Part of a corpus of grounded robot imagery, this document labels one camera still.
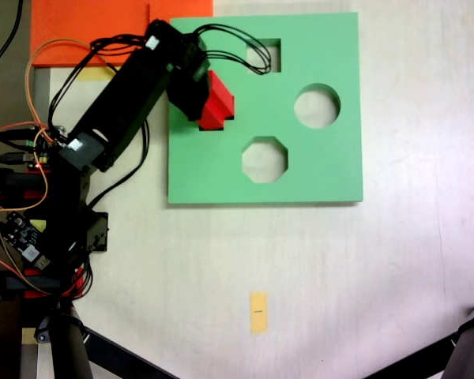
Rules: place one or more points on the red cross columnar block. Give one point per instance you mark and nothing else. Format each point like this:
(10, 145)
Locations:
(217, 102)

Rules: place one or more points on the large orange foam block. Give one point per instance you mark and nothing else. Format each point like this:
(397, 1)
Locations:
(83, 19)

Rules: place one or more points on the green shape hole board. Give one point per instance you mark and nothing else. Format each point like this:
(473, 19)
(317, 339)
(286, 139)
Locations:
(320, 166)

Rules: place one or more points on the yellow tape strip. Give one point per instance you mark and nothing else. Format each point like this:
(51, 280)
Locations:
(92, 75)

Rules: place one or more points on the red and black table clamp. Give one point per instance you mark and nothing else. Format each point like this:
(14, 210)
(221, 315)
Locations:
(8, 181)
(77, 276)

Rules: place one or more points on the black power converter board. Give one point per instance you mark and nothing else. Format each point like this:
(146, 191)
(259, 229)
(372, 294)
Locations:
(19, 233)

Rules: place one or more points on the yellow tape position marker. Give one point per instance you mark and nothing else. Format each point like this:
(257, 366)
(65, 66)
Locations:
(258, 312)

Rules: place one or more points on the thin black tripod strut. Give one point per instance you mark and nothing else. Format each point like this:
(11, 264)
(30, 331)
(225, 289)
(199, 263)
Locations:
(122, 357)
(418, 357)

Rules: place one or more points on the thick black tripod leg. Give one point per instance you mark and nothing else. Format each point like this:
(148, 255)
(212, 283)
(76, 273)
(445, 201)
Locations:
(69, 347)
(472, 347)

